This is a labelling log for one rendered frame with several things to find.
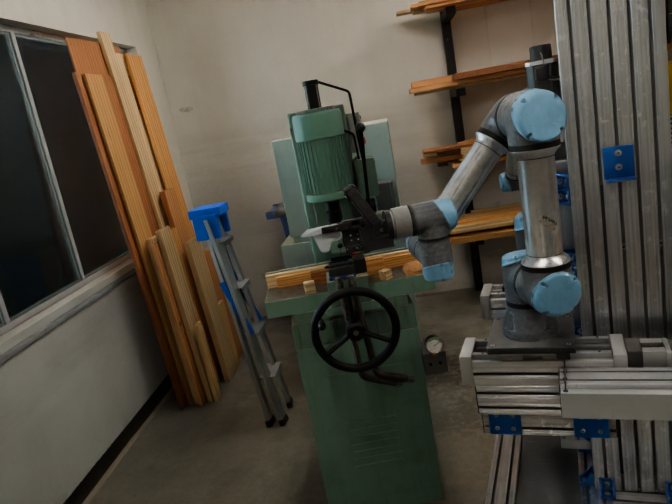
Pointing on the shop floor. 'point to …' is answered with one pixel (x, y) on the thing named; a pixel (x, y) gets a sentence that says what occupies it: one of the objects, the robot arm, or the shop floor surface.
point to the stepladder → (211, 215)
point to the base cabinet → (373, 426)
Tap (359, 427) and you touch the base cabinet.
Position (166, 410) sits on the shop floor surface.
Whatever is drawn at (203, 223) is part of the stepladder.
